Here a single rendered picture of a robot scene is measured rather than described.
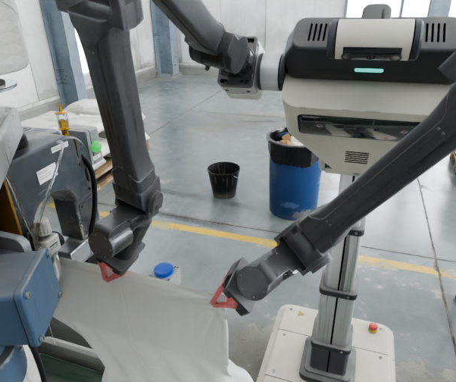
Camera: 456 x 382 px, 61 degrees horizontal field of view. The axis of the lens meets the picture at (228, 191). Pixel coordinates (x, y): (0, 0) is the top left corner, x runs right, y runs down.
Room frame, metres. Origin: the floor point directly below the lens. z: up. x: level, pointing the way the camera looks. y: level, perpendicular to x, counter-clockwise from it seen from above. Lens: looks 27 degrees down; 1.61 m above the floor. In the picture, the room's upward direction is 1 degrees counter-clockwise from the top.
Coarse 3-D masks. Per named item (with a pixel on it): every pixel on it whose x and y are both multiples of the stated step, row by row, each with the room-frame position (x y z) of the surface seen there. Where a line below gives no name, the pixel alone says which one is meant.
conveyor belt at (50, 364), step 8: (48, 360) 1.04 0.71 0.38; (56, 360) 1.04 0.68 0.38; (48, 368) 1.00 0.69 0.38; (56, 368) 1.00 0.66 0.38; (64, 368) 1.00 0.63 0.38; (72, 368) 1.00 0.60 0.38; (80, 368) 1.00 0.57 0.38; (48, 376) 0.97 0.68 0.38; (56, 376) 0.97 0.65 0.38; (64, 376) 0.96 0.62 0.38; (72, 376) 0.96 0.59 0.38; (80, 376) 0.96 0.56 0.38; (88, 376) 0.96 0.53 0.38; (96, 376) 0.96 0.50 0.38
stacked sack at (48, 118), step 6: (42, 114) 3.79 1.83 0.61; (48, 114) 3.74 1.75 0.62; (54, 114) 3.75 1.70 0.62; (72, 114) 3.78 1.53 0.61; (30, 120) 3.58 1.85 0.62; (36, 120) 3.57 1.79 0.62; (42, 120) 3.57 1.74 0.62; (48, 120) 3.57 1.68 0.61; (54, 120) 3.57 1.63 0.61; (24, 126) 3.41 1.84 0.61; (30, 126) 3.40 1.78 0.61; (36, 126) 3.40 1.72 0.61; (42, 126) 3.41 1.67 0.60
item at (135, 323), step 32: (64, 288) 0.74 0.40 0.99; (96, 288) 0.70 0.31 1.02; (128, 288) 0.67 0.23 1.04; (160, 288) 0.64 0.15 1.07; (192, 288) 0.61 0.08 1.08; (64, 320) 0.75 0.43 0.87; (96, 320) 0.71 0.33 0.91; (128, 320) 0.67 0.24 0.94; (160, 320) 0.64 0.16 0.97; (192, 320) 0.61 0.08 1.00; (224, 320) 0.59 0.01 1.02; (96, 352) 0.67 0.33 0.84; (128, 352) 0.65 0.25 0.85; (160, 352) 0.64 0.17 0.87; (192, 352) 0.61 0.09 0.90; (224, 352) 0.59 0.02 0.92
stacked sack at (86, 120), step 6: (84, 114) 3.80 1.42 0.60; (72, 120) 3.55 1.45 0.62; (78, 120) 3.51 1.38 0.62; (84, 120) 3.53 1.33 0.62; (90, 120) 3.56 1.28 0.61; (96, 120) 3.56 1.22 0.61; (48, 126) 3.37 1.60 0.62; (54, 126) 3.32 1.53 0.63; (96, 126) 3.43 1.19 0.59; (102, 126) 3.50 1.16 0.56; (60, 132) 3.22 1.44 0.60
